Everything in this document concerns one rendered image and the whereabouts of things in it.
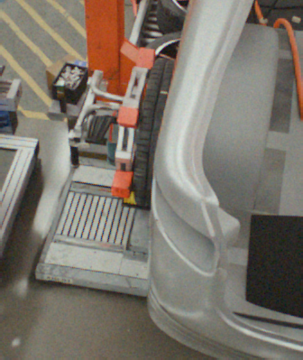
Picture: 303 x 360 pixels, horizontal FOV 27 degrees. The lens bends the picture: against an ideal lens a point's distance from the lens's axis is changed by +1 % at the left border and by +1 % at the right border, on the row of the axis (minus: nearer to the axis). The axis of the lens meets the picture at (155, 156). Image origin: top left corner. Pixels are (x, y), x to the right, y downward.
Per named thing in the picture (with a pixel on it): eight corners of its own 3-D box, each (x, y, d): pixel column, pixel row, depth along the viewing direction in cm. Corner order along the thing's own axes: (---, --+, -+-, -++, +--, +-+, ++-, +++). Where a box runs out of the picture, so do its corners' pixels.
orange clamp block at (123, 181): (133, 182, 262) (129, 198, 257) (114, 180, 263) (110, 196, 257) (133, 171, 257) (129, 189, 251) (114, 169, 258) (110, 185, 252)
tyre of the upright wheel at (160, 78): (185, 219, 243) (210, 51, 243) (125, 209, 245) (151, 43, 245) (188, 207, 309) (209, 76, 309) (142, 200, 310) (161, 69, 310)
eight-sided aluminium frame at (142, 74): (130, 215, 280) (131, 132, 239) (115, 213, 281) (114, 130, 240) (150, 130, 316) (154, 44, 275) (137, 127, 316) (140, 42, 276)
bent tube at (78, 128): (120, 139, 256) (120, 121, 248) (75, 133, 258) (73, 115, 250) (128, 110, 268) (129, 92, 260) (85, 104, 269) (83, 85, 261)
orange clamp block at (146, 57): (152, 70, 272) (155, 49, 272) (134, 68, 273) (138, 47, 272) (154, 71, 279) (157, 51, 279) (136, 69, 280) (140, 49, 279)
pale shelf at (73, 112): (78, 120, 340) (78, 115, 338) (48, 115, 342) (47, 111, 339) (96, 69, 369) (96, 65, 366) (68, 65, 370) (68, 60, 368)
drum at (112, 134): (139, 152, 278) (140, 131, 268) (93, 145, 280) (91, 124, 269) (144, 131, 288) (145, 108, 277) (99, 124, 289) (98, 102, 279)
